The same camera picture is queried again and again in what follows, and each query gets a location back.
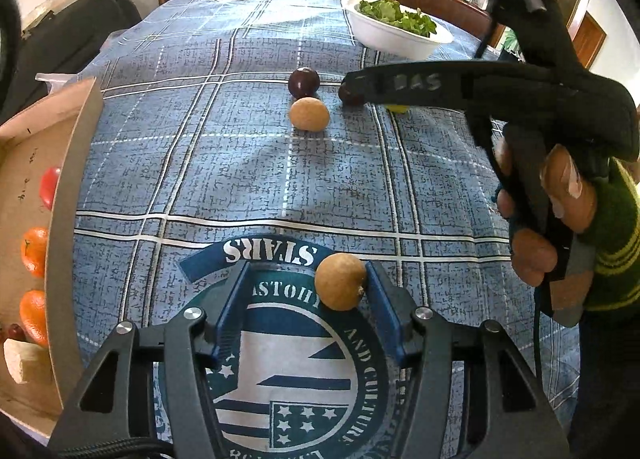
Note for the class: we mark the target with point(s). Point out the right hand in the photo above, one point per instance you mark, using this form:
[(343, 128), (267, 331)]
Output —
[(575, 202)]

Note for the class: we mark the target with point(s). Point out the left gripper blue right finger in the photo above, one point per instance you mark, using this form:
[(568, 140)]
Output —
[(391, 307)]

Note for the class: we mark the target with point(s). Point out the large red tomato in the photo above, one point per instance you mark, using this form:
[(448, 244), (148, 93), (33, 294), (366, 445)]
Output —
[(48, 184)]

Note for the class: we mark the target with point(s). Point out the white bowl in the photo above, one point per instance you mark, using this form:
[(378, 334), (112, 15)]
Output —
[(383, 37)]

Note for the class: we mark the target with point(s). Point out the dark purple plum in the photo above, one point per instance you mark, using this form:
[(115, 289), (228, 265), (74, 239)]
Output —
[(349, 98), (303, 82)]

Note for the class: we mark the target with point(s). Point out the round orange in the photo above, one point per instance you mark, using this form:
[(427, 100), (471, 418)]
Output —
[(33, 316)]

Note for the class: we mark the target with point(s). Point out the blue plaid tablecloth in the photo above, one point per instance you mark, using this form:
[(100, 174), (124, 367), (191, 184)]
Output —
[(194, 149)]

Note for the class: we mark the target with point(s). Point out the dark purple plum left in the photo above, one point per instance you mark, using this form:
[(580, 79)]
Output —
[(303, 82)]

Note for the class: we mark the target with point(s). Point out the dark purple plum right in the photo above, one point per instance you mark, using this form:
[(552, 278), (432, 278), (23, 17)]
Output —
[(349, 98)]

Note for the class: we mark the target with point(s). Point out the small red cherry tomato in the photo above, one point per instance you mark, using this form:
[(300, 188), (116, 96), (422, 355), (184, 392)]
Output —
[(16, 332)]

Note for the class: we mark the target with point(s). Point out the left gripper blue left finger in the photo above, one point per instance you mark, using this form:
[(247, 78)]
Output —
[(226, 307)]

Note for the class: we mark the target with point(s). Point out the tan round fruit far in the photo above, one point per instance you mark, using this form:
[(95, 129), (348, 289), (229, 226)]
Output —
[(309, 114)]

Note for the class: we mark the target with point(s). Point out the green leafy salad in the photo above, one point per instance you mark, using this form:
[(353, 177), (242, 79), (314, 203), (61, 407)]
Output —
[(390, 12)]

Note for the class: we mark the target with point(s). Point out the brown longan fruit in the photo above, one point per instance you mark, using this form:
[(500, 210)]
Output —
[(339, 281)]

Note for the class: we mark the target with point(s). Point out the white plastic bag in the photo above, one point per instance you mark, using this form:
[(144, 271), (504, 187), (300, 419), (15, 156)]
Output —
[(54, 81)]

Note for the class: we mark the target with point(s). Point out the orange with stem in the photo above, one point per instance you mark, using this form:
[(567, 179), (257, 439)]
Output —
[(34, 250)]

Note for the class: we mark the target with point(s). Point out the brown cardboard tray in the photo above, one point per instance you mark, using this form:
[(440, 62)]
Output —
[(43, 154)]

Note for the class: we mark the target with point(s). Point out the black sofa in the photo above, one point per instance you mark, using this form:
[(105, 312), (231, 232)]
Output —
[(64, 42)]

